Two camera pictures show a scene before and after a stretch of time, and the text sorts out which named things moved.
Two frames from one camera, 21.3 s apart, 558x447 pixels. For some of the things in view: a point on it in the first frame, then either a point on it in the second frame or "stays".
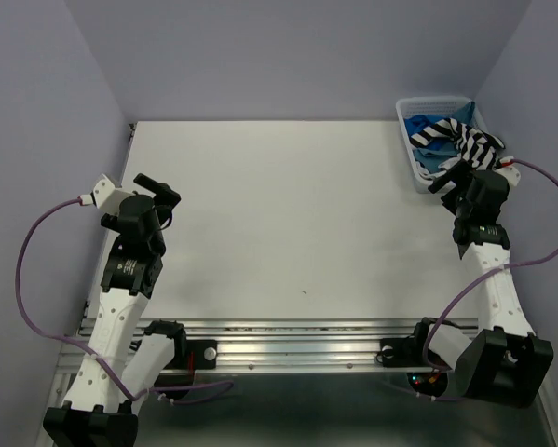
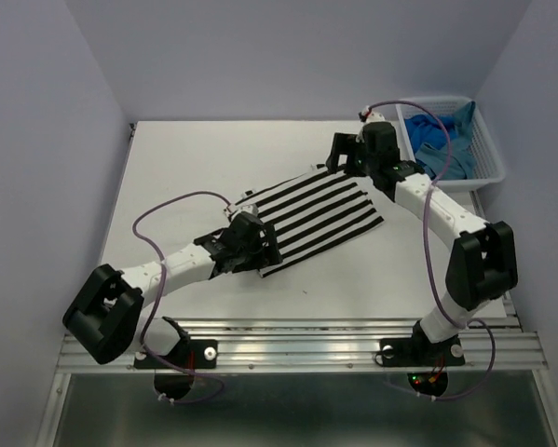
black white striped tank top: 477,147 → 310,212
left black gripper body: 111,221 → 254,256
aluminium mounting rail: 275,345 stays
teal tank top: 432,158 stays
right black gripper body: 455,201 → 356,162
